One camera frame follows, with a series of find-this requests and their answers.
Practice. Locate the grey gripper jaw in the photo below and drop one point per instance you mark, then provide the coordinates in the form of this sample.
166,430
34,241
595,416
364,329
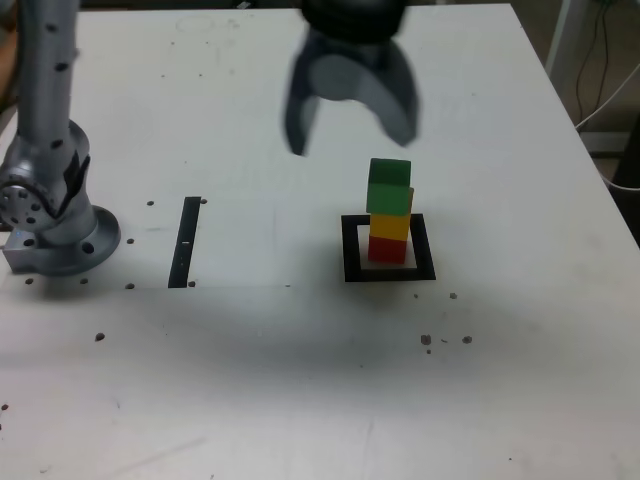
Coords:
299,115
390,100

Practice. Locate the green cube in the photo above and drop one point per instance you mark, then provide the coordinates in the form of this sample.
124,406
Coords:
387,192

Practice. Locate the yellow cube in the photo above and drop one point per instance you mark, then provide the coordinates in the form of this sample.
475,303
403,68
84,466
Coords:
389,226

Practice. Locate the red cube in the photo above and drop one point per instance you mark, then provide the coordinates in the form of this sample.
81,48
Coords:
386,250

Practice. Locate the black tape square outline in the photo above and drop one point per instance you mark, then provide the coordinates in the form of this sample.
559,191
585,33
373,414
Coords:
350,250

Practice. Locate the black tape strip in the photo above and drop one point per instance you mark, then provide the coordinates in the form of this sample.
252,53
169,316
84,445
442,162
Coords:
182,245

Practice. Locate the grey floor bar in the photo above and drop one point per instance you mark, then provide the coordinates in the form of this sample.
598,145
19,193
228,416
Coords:
605,142

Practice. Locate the white metal frame post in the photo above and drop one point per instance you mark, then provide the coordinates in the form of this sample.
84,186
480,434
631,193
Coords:
557,35

